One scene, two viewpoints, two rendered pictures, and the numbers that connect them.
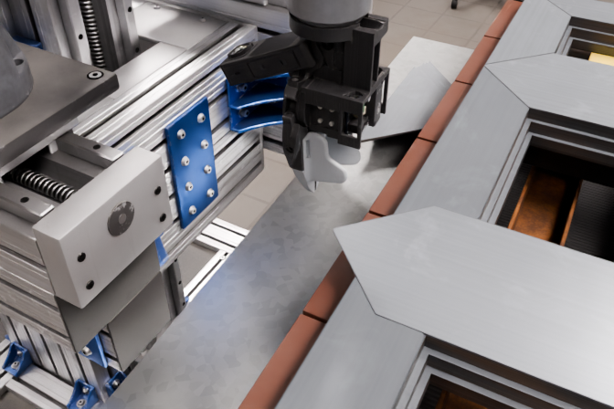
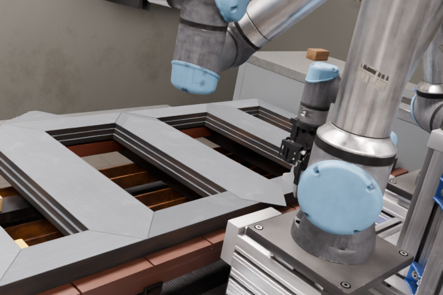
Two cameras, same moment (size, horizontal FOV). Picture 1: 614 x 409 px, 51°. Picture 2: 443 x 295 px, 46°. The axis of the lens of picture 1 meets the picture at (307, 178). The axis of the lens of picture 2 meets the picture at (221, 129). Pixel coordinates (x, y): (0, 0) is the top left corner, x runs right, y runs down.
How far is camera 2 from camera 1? 186 cm
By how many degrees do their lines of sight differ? 121
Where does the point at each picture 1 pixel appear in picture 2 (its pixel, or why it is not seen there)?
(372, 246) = (273, 197)
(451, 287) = (253, 182)
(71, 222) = not seen: hidden behind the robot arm
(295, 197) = not seen: outside the picture
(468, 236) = (236, 188)
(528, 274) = (225, 177)
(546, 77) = (119, 220)
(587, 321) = (218, 166)
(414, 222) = (253, 197)
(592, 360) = (225, 162)
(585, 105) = (123, 202)
